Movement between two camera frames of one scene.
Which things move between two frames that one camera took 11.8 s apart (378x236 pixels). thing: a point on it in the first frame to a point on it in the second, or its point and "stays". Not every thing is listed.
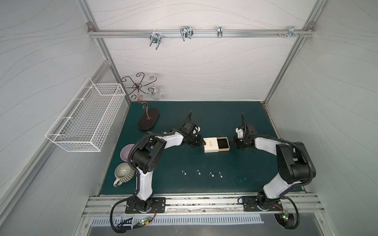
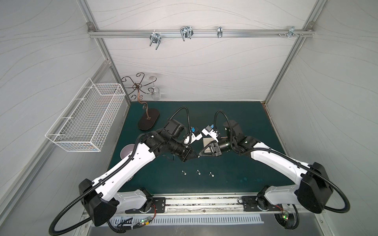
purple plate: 125,151 stays
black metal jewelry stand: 145,123 stays
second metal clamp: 186,32 stays
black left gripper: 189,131 to 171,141
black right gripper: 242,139 to 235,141
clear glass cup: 155,94 stays
